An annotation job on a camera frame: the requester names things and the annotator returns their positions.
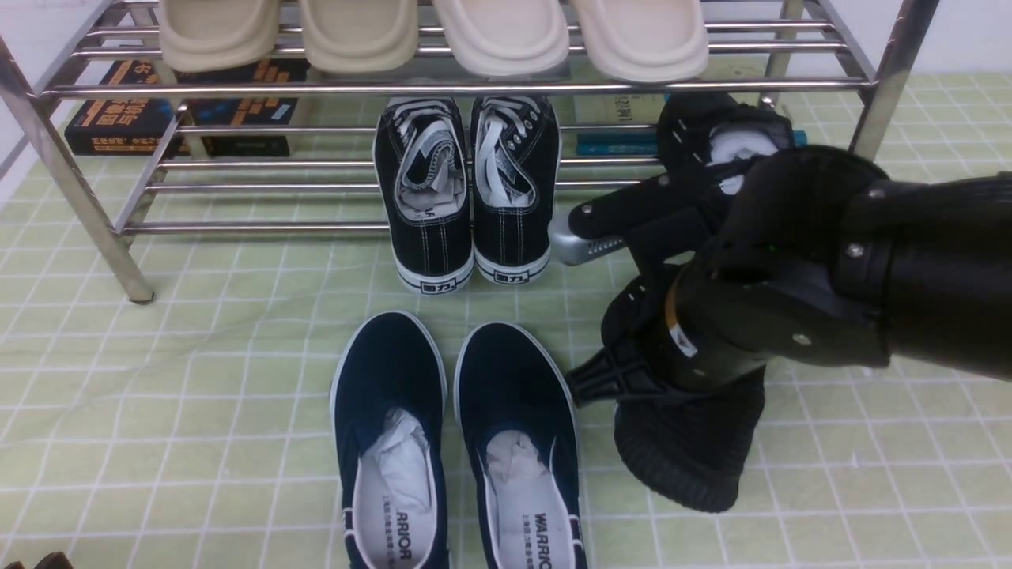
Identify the beige slipper far left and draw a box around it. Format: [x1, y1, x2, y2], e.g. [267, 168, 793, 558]
[158, 1, 281, 73]

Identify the black canvas sneaker right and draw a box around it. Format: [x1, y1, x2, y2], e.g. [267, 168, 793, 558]
[470, 96, 561, 285]

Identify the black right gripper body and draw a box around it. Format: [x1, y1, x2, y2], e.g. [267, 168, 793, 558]
[640, 259, 791, 394]

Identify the navy slip-on shoe left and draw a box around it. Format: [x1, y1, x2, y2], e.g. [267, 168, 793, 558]
[330, 311, 452, 568]

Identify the teal beige book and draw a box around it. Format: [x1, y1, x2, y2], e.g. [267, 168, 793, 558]
[574, 94, 807, 157]

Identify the navy slip-on shoe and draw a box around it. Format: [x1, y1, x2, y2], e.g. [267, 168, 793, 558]
[453, 322, 588, 568]
[330, 311, 452, 568]

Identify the black orange book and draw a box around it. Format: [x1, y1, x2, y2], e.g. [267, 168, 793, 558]
[64, 60, 314, 157]

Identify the black canvas sneaker left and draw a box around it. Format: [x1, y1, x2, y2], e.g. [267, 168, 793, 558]
[372, 97, 474, 296]

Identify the cream slipper far right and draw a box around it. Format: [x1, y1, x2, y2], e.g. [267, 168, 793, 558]
[570, 1, 709, 84]

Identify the beige slipper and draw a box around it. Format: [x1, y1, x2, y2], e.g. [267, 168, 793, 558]
[299, 1, 419, 74]
[158, 1, 281, 73]

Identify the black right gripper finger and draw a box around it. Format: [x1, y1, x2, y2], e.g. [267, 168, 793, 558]
[565, 345, 672, 406]

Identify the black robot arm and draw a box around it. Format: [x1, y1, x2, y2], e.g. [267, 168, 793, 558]
[549, 145, 1011, 404]

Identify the navy slip-on shoe right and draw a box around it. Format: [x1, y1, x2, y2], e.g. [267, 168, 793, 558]
[453, 322, 588, 568]

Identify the green grid tablecloth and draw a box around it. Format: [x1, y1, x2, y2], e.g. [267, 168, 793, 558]
[0, 55, 1012, 569]

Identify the black canvas sneaker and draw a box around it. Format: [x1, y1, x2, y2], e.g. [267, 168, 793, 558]
[470, 96, 561, 285]
[372, 97, 474, 296]

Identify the cream slipper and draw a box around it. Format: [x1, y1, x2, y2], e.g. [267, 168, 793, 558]
[432, 1, 570, 77]
[570, 1, 709, 84]

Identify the silver metal shoe rack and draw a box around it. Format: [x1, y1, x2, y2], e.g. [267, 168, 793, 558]
[2, 1, 938, 305]

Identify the black knit sneaker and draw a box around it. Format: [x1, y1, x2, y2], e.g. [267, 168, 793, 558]
[606, 264, 767, 514]
[655, 92, 798, 197]

